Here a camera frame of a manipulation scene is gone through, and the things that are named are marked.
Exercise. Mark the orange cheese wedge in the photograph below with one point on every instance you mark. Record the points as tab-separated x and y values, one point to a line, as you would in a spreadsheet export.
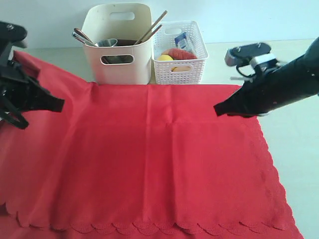
181	69

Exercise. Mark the stainless steel cup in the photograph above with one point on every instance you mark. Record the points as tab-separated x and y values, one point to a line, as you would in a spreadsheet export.
113	59

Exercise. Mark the wooden chopstick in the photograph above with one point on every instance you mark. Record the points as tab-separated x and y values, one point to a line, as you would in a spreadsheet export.
153	33
149	32

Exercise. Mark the brown wooden spoon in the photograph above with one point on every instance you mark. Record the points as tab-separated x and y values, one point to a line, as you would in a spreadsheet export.
82	34

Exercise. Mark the cream plastic bin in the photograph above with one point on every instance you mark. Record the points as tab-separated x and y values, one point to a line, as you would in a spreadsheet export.
119	21

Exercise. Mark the white perforated plastic basket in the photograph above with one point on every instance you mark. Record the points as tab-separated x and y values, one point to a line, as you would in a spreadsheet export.
164	39

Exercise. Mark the steel table knife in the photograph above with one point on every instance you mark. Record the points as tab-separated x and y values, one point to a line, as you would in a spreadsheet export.
83	40

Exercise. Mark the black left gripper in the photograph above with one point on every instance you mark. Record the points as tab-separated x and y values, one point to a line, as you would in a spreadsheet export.
23	91

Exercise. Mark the yellow lemon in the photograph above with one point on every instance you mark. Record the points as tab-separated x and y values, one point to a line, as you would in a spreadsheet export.
165	58

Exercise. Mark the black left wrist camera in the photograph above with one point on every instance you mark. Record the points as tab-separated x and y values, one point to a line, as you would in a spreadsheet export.
14	34

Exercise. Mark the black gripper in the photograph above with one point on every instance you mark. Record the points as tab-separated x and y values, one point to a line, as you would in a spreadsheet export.
273	87

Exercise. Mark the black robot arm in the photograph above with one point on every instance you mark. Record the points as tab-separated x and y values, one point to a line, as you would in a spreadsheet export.
16	118

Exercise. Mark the red sausage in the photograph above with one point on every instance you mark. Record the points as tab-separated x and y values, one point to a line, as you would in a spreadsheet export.
179	54

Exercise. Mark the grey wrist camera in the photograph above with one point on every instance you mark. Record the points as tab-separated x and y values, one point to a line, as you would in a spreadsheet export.
242	55

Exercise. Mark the brown wooden plate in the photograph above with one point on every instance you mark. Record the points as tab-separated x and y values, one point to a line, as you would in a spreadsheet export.
125	42

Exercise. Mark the red scalloped table cloth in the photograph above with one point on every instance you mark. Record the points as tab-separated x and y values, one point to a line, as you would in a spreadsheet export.
137	162

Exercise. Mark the blue white milk carton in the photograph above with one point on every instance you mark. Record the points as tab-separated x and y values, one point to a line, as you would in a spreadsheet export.
185	42

